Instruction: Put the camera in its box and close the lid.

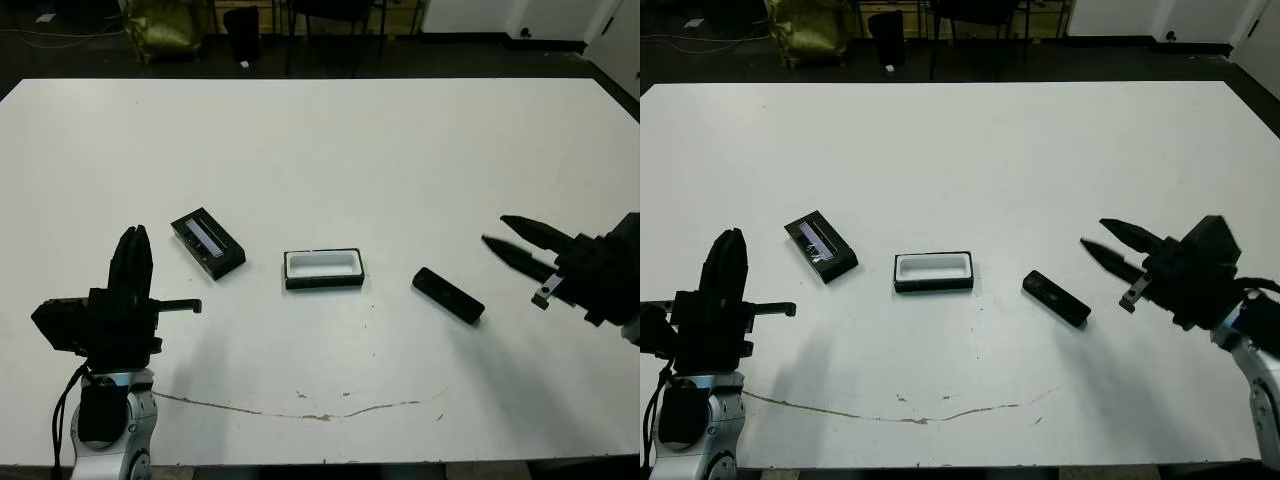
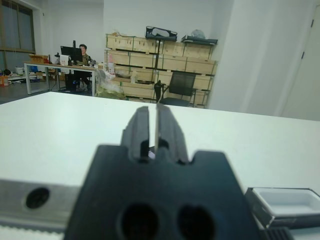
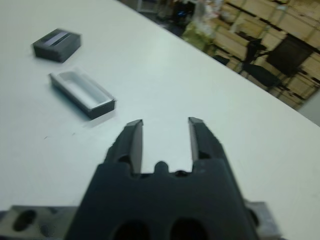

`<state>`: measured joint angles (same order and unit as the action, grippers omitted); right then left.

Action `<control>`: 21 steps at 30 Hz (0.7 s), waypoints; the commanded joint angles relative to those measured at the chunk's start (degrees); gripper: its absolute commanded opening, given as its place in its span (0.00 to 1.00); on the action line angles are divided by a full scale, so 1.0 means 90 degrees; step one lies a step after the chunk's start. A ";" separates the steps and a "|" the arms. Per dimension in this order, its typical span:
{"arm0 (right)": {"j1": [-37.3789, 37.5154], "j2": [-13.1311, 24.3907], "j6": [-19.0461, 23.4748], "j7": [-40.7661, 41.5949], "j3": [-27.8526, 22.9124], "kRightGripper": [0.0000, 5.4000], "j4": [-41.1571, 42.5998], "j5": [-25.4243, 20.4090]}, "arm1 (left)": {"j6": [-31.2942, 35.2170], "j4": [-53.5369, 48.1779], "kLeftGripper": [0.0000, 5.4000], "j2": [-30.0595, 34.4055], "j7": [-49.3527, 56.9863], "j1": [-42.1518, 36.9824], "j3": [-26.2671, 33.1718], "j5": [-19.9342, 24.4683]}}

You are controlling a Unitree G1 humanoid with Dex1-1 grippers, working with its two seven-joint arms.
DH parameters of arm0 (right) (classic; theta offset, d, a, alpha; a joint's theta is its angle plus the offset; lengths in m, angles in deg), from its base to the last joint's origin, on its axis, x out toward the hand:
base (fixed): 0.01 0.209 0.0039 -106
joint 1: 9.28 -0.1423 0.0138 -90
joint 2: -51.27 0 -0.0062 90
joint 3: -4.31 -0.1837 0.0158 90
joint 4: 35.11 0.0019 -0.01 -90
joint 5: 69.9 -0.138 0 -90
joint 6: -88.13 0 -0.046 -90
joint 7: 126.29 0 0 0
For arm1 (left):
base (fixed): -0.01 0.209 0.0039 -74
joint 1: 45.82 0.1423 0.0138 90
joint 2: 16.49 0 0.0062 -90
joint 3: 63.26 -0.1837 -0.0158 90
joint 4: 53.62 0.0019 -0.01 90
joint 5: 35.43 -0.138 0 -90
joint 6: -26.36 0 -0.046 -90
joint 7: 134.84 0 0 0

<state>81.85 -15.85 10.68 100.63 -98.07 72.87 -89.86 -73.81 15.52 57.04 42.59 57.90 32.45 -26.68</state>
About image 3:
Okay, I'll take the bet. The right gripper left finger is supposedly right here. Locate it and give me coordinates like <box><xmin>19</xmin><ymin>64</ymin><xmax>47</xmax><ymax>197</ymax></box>
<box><xmin>104</xmin><ymin>118</ymin><xmax>145</xmax><ymax>175</ymax></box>

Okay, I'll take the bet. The black box lid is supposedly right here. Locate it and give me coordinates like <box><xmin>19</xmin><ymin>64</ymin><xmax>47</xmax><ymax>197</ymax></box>
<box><xmin>31</xmin><ymin>28</ymin><xmax>82</xmax><ymax>63</ymax></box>

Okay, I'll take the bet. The black box white insert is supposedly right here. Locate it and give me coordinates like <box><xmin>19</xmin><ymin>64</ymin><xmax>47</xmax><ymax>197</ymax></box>
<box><xmin>47</xmin><ymin>70</ymin><xmax>117</xmax><ymax>121</ymax></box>

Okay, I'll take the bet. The black office chair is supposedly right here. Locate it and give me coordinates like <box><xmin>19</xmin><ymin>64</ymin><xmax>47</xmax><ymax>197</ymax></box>
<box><xmin>241</xmin><ymin>34</ymin><xmax>315</xmax><ymax>88</ymax></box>

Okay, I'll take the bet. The yellow green bag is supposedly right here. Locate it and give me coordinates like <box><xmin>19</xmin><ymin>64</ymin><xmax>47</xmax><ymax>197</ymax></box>
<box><xmin>182</xmin><ymin>19</ymin><xmax>218</xmax><ymax>51</ymax></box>

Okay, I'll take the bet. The light wooden crate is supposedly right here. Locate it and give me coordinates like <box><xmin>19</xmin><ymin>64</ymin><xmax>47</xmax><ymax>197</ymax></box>
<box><xmin>294</xmin><ymin>72</ymin><xmax>320</xmax><ymax>108</ymax></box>
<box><xmin>214</xmin><ymin>27</ymin><xmax>248</xmax><ymax>61</ymax></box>

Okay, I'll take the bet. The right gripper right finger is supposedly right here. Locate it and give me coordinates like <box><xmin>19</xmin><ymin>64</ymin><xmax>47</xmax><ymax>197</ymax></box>
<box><xmin>187</xmin><ymin>116</ymin><xmax>226</xmax><ymax>174</ymax></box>

